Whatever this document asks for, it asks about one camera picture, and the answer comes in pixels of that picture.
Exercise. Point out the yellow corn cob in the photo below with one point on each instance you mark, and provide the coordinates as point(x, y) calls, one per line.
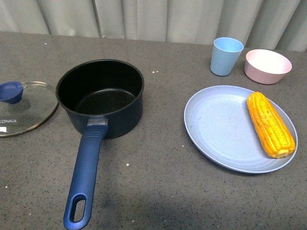
point(275, 138)

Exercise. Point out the glass lid blue knob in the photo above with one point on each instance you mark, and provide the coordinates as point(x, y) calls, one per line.
point(24, 106)

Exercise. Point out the dark blue saucepan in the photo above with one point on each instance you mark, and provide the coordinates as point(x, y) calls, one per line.
point(103, 99)

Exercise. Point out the light blue plate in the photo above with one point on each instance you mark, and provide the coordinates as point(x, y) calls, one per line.
point(218, 122)

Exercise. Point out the light blue plastic cup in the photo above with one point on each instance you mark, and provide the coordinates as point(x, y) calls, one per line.
point(225, 54)

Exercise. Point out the pink bowl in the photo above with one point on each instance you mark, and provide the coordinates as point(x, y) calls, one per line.
point(265, 66)

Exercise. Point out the white curtain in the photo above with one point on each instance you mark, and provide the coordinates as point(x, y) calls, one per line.
point(269, 24)

